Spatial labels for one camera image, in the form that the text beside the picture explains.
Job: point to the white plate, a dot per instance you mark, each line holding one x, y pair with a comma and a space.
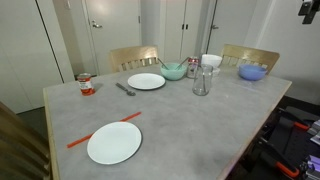
114, 143
146, 81

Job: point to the orange straw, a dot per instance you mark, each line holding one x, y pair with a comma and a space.
74, 143

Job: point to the far white plate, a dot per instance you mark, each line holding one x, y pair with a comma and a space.
146, 81

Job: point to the left wooden chair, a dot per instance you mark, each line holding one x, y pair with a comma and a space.
128, 58

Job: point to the teal bowl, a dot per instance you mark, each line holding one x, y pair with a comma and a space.
173, 71

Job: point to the black camera on mount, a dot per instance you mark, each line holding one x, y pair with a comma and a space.
308, 10

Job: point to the right wooden chair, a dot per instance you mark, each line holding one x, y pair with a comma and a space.
235, 55

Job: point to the near wooden chair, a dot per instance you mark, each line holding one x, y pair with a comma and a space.
25, 154

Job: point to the blue bowl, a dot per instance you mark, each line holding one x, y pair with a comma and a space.
251, 72

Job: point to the wooden chair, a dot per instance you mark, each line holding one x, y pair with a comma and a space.
128, 58
235, 55
25, 154

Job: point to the red labelled tin can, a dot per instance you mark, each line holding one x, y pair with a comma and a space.
85, 84

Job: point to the white door with handle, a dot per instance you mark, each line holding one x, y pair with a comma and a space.
113, 24

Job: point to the near white plate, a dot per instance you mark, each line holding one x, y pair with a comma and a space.
114, 143

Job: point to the white bowl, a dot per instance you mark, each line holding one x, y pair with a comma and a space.
212, 60

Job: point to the clear glass jar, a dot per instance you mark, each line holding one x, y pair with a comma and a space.
202, 81

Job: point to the utensil in teal bowl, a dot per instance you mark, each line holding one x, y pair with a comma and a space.
181, 63

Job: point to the black orange clamp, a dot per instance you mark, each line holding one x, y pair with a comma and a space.
282, 163

